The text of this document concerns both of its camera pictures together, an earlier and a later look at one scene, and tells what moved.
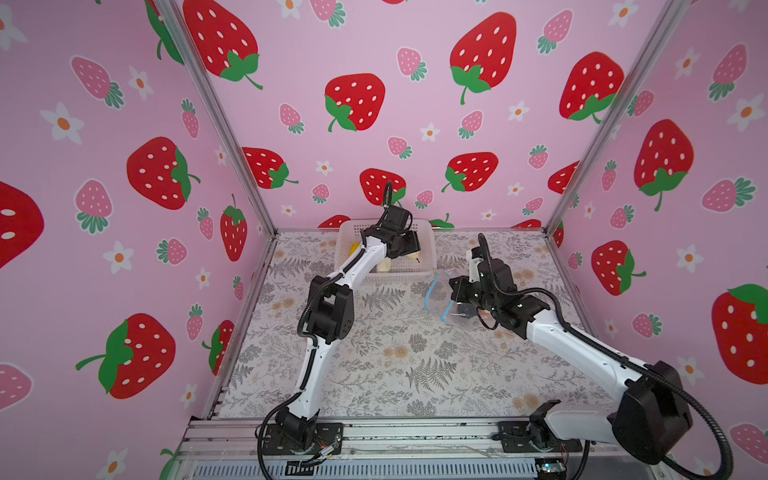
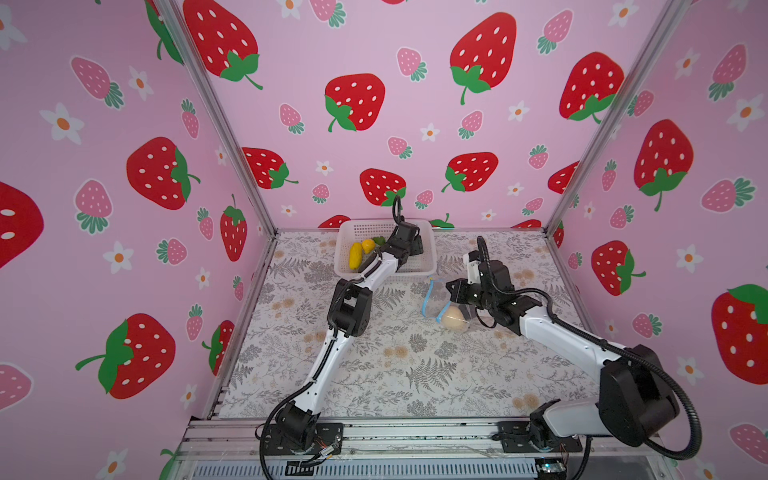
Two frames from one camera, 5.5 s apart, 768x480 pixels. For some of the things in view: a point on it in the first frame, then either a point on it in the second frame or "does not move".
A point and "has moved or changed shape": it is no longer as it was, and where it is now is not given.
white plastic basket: x=418 y=266 does not move
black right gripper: x=459 y=289 does not move
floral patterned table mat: x=392 y=357 does not move
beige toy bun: x=385 y=265 has moved or changed shape
